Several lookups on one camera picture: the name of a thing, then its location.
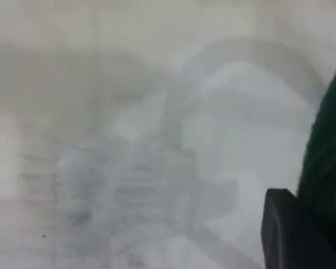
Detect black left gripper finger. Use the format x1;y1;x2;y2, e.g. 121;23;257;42
261;188;336;269

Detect white canvas handbag green handles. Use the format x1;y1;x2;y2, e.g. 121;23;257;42
295;53;336;225

